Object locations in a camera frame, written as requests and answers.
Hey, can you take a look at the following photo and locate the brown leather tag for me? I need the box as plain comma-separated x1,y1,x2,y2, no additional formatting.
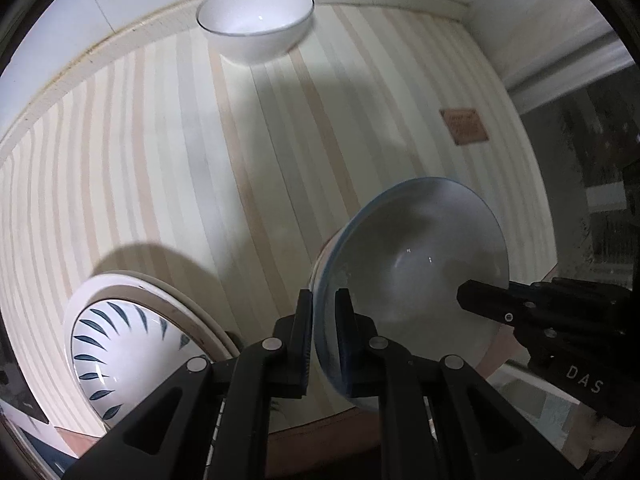
439,108,490,147

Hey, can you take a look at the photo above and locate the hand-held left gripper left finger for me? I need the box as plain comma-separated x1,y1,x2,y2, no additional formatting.
62,288,316,480

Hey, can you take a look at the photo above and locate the white door frame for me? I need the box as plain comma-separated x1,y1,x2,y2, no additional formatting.
469,0,637,111

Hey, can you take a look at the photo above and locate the white bowl thin dark rim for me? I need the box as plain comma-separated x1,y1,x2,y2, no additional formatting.
195,0,316,65

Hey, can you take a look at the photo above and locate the striped cat print tablecloth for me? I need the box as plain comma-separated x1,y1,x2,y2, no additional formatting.
0,0,559,461

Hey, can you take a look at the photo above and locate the blue leaf pattern plate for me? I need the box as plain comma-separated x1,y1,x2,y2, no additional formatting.
70,297,222,424

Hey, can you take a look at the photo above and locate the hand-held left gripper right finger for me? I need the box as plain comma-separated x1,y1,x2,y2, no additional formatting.
334,288,584,480

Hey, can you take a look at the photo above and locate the patterned glass sliding door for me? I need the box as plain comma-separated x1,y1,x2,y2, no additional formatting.
519,35,640,302

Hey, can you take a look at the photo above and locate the white bowl with blue dots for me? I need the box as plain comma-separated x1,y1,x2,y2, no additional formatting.
308,176,511,414

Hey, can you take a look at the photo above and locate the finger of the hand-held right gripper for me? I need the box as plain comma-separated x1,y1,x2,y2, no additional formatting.
457,280,556,332
510,277,640,312

